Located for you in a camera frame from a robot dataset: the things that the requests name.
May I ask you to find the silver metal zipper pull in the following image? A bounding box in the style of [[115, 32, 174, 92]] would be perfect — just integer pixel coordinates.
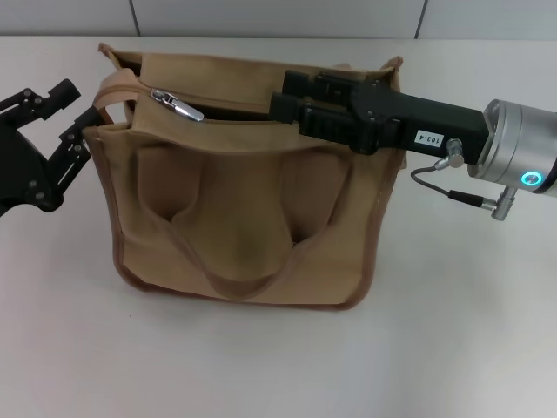
[[150, 88, 205, 123]]

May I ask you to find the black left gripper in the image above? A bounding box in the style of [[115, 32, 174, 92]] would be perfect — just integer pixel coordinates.
[[0, 78, 104, 218]]

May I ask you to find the khaki canvas food bag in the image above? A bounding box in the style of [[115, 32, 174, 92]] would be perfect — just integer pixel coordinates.
[[82, 42, 408, 313]]

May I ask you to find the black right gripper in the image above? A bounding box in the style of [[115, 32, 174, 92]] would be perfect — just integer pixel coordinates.
[[269, 69, 487, 166]]

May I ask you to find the right gripper cable with plugs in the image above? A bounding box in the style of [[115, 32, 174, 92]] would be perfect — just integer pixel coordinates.
[[411, 138, 519, 222]]

